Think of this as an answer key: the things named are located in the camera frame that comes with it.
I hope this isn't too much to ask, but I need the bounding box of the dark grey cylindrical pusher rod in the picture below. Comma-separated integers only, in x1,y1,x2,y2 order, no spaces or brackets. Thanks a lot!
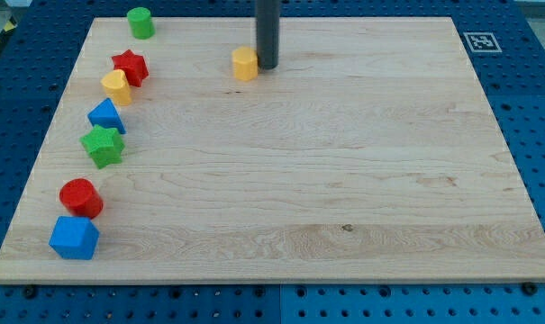
255,0,280,69

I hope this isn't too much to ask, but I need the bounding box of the yellow hexagon block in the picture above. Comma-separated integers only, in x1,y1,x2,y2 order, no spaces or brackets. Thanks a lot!
232,46,259,81

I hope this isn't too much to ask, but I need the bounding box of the red star block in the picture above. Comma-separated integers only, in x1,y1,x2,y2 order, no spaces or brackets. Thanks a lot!
111,49,149,87

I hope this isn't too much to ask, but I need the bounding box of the green star block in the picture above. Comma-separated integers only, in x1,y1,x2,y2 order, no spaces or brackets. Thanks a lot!
80,124,124,169

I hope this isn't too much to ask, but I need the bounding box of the green cylinder block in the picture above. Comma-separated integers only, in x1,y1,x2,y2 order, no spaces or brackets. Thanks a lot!
126,7,155,40

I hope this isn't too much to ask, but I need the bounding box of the yellow heart block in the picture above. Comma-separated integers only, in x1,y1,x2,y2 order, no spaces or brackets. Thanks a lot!
100,69,132,106

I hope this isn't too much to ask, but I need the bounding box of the light wooden board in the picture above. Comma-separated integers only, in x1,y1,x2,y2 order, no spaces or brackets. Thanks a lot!
0,17,545,285

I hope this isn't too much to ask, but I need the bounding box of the blue triangle block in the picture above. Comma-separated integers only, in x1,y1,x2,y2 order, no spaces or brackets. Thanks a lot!
87,98,126,134

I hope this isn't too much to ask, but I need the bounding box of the white fiducial marker tag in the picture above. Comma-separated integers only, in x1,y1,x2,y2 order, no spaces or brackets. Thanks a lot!
463,31,502,54

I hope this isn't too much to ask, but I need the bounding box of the red cylinder block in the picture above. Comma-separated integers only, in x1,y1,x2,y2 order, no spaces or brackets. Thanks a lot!
59,178,104,219

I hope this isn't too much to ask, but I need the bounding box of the blue cube block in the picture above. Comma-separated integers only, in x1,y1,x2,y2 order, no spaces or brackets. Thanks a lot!
49,216,100,260

